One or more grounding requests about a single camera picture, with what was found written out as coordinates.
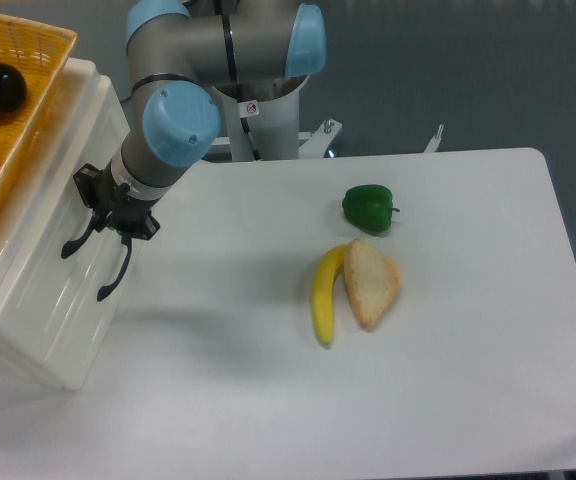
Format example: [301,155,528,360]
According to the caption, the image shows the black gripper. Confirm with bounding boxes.
[73,163,160,241]

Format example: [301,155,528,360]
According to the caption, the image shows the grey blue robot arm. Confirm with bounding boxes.
[63,1,327,256]

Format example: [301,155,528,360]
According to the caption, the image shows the white drawer cabinet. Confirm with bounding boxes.
[0,59,129,387]

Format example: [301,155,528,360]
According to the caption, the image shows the black round fruit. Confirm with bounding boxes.
[0,63,27,114]

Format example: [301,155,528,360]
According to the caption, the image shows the orange woven basket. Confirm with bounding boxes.
[0,14,77,212]

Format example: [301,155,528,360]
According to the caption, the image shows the yellow banana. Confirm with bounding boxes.
[310,244,349,348]

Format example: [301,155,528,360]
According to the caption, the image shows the green bell pepper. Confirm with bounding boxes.
[341,184,399,234]

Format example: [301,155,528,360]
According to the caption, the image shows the bread slice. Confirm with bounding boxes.
[344,239,403,330]

